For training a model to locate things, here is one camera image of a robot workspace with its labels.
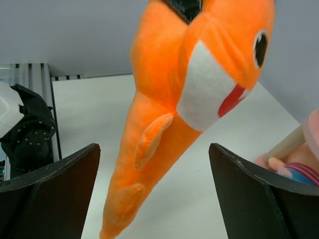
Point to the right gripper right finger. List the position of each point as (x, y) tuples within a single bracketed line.
[(259, 204)]

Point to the orange shark plush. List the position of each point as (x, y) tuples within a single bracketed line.
[(237, 37)]

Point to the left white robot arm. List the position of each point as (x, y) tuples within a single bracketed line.
[(167, 58)]

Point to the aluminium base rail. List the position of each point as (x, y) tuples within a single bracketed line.
[(29, 135)]

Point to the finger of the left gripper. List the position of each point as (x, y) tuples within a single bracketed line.
[(187, 10)]

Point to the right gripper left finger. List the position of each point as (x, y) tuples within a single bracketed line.
[(50, 202)]

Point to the pink three-tier shelf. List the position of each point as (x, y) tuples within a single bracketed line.
[(300, 146)]

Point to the doll plush on bottom shelf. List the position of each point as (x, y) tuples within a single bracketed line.
[(295, 171)]

